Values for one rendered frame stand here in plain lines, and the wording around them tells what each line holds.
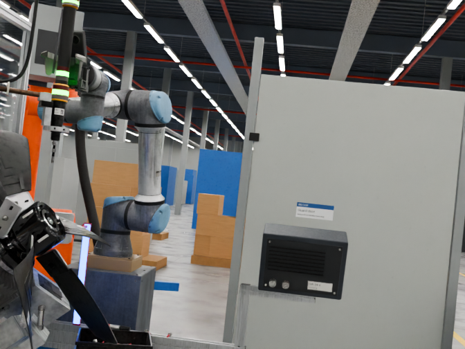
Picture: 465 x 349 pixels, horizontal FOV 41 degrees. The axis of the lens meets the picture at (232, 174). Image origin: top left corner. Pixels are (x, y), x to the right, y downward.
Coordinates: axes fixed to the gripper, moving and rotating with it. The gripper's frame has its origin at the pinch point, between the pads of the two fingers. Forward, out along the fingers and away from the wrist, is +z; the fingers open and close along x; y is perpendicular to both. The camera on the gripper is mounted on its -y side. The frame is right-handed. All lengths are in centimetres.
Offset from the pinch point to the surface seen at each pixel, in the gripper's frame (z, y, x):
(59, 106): -1.4, 14.0, -0.8
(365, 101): -182, -23, -98
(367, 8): -843, -277, -151
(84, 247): -37, 55, 0
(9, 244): 12, 50, 3
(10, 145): -6.0, 25.3, 13.6
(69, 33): -1.9, -5.9, -1.2
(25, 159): -5.8, 28.9, 8.9
